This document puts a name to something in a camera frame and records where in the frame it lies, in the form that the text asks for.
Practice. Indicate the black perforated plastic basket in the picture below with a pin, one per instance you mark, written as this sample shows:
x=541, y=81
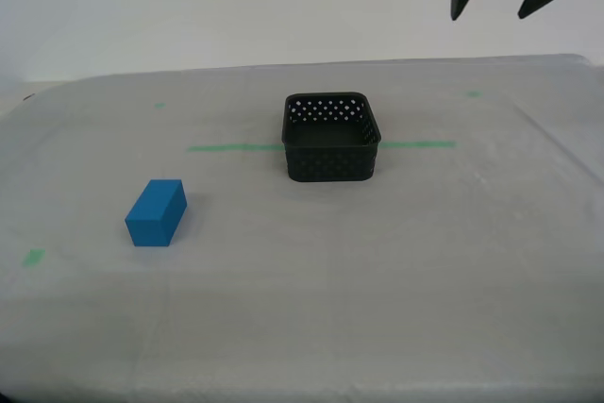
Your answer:
x=330, y=167

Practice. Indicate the blue rectangular block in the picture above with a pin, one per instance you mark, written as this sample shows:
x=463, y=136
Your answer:
x=151, y=228

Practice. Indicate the white table cover cloth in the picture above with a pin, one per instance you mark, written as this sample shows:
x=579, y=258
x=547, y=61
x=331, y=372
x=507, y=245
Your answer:
x=302, y=280

